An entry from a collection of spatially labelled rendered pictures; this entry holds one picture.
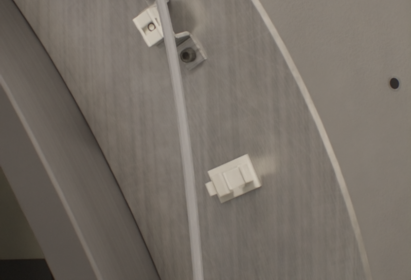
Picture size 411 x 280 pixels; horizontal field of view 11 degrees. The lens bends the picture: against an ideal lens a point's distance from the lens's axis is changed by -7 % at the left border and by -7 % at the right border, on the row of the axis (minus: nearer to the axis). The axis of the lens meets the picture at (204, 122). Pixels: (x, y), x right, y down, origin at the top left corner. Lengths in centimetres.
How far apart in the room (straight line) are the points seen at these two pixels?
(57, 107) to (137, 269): 8
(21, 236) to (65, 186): 557
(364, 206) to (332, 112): 5
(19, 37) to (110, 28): 5
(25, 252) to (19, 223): 9
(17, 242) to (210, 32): 558
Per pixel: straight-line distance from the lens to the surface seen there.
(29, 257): 663
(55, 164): 104
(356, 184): 102
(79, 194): 105
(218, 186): 104
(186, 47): 104
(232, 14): 103
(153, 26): 103
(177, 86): 101
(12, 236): 661
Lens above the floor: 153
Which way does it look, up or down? 9 degrees down
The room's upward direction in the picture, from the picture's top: 3 degrees counter-clockwise
